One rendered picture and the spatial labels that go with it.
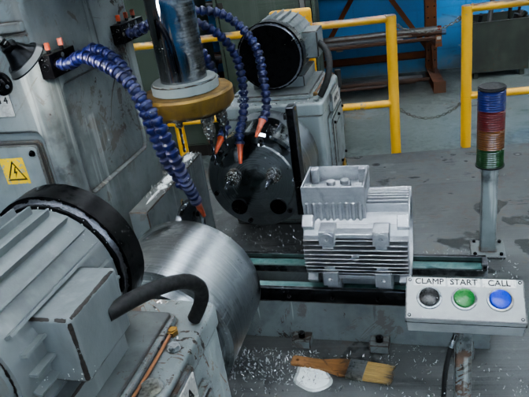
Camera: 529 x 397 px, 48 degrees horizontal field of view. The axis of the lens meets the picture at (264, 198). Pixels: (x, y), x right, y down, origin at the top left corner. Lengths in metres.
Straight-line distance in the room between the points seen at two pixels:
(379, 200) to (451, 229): 0.55
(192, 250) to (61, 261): 0.35
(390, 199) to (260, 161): 0.40
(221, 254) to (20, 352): 0.47
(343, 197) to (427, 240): 0.53
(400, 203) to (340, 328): 0.30
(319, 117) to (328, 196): 0.49
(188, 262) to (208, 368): 0.19
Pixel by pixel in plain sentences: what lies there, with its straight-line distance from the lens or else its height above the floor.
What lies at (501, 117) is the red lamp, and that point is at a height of 1.15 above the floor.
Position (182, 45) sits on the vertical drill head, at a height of 1.43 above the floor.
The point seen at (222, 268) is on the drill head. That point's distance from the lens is 0.95.
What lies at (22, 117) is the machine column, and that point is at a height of 1.35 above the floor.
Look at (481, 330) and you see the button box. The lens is 0.96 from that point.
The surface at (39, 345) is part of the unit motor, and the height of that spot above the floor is 1.29.
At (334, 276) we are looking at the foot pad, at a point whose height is 0.98.
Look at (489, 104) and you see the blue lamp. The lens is 1.39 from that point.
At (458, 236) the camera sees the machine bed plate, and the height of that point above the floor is 0.80.
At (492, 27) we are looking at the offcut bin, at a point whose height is 0.45.
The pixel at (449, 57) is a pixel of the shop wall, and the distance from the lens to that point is 6.33.
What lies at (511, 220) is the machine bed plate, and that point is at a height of 0.80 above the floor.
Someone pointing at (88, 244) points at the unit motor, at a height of 1.32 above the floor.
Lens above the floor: 1.62
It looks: 25 degrees down
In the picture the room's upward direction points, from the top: 9 degrees counter-clockwise
